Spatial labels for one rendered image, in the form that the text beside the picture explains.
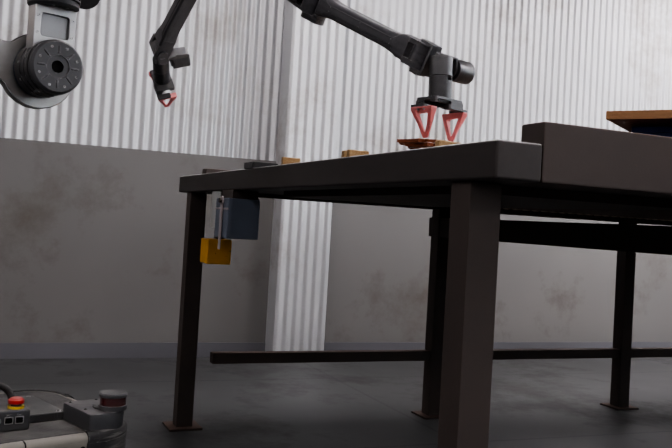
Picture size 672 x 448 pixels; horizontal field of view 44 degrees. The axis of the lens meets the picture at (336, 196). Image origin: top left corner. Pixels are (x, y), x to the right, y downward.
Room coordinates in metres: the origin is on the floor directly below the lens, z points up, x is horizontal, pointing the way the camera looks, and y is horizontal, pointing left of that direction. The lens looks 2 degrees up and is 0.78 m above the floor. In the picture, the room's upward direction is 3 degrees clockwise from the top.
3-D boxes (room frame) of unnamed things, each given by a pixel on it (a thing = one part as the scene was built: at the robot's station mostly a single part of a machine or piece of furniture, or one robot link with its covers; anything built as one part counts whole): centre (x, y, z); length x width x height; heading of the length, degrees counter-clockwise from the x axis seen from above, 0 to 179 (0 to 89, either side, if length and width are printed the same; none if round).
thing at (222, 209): (2.54, 0.30, 0.77); 0.14 x 0.11 x 0.18; 23
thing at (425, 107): (1.99, -0.21, 1.04); 0.07 x 0.07 x 0.09; 43
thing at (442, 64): (2.02, -0.24, 1.17); 0.07 x 0.06 x 0.07; 132
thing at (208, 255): (2.70, 0.38, 0.74); 0.09 x 0.08 x 0.24; 23
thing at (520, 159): (2.20, 0.14, 0.89); 2.08 x 0.09 x 0.06; 23
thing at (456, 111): (2.04, -0.26, 1.04); 0.07 x 0.07 x 0.09; 43
